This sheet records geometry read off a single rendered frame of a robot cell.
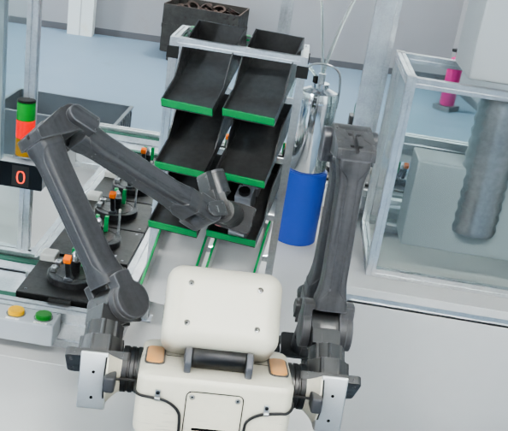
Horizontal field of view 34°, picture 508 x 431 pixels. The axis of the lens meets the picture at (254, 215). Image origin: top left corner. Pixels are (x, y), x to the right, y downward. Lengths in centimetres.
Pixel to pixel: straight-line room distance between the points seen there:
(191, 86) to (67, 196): 59
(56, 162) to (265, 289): 48
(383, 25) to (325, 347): 174
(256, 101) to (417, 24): 893
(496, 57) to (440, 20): 826
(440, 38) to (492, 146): 834
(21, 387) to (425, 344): 140
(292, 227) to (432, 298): 55
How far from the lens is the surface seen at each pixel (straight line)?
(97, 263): 164
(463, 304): 285
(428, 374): 297
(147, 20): 1072
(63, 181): 166
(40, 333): 217
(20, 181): 240
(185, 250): 226
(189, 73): 216
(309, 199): 294
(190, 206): 184
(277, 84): 215
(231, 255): 226
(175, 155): 214
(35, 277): 235
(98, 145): 174
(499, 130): 275
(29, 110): 233
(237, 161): 214
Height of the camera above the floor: 205
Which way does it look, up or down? 22 degrees down
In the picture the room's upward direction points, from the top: 9 degrees clockwise
